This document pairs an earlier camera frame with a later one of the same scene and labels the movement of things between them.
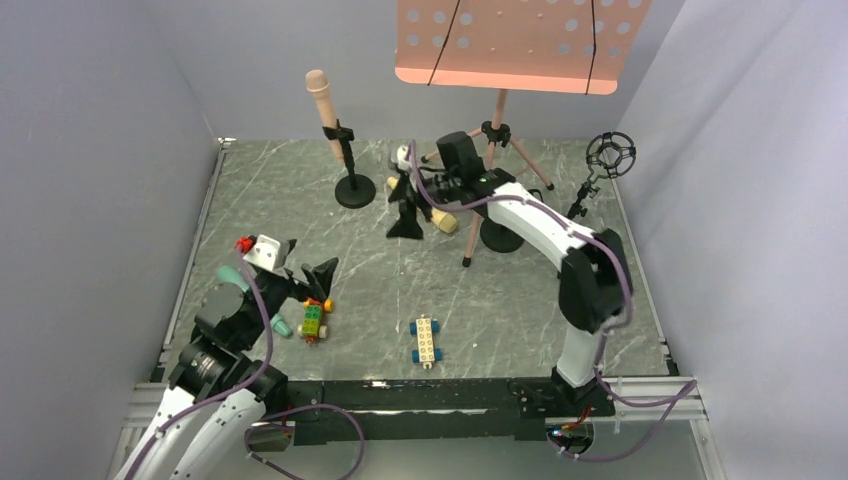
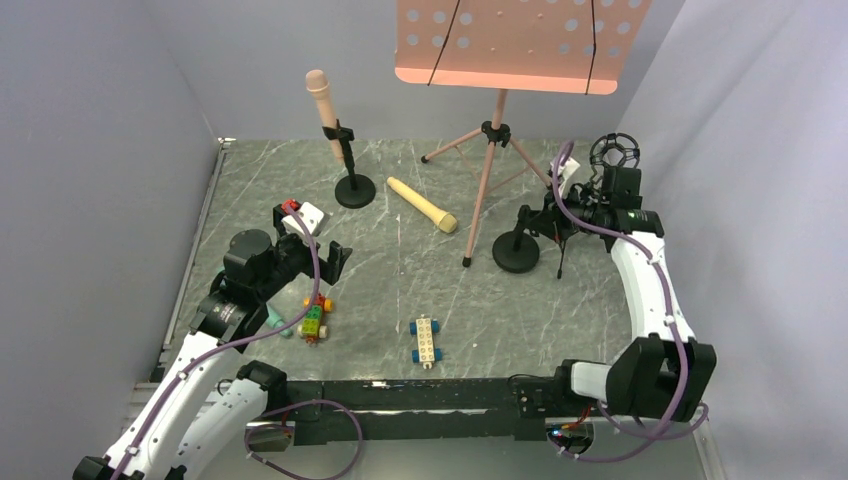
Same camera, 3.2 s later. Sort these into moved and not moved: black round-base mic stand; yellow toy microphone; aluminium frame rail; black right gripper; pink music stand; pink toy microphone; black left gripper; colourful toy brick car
Moved: black left gripper; black right gripper
Not moved: aluminium frame rail; pink music stand; pink toy microphone; colourful toy brick car; black round-base mic stand; yellow toy microphone
